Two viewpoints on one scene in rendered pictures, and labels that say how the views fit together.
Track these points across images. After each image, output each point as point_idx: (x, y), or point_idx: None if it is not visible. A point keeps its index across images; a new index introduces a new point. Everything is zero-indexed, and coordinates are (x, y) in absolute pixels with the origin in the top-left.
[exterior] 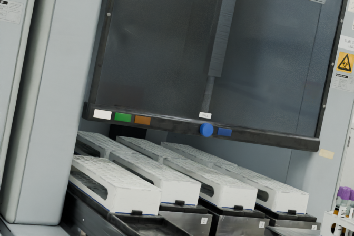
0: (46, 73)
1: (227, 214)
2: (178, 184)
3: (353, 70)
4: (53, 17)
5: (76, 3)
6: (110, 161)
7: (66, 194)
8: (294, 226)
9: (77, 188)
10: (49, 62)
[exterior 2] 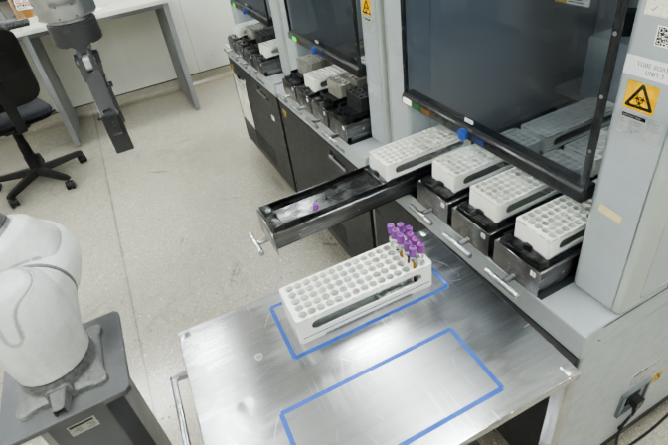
0: (390, 67)
1: (459, 210)
2: (439, 169)
3: (656, 112)
4: (387, 29)
5: (394, 19)
6: None
7: None
8: (512, 257)
9: None
10: (390, 60)
